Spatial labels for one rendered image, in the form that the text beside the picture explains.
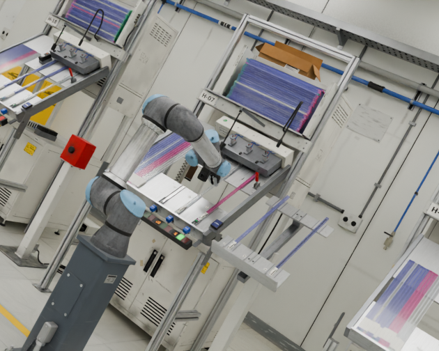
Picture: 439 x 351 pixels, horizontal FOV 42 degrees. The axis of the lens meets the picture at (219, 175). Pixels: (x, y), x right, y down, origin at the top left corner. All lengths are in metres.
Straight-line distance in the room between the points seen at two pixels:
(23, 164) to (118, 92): 0.80
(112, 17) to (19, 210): 1.40
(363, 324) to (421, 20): 2.95
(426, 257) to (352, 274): 1.67
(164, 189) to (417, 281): 1.28
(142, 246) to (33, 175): 0.99
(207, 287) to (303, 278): 1.65
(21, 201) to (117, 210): 1.73
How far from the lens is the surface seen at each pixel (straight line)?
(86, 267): 2.27
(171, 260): 3.13
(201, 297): 3.05
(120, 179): 2.33
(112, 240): 2.25
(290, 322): 4.60
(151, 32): 4.11
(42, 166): 3.87
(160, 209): 2.84
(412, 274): 2.74
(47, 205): 3.46
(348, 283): 4.48
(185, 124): 2.29
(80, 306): 2.28
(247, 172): 3.07
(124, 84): 4.07
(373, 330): 2.49
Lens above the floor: 1.09
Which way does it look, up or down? 2 degrees down
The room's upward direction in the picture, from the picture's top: 29 degrees clockwise
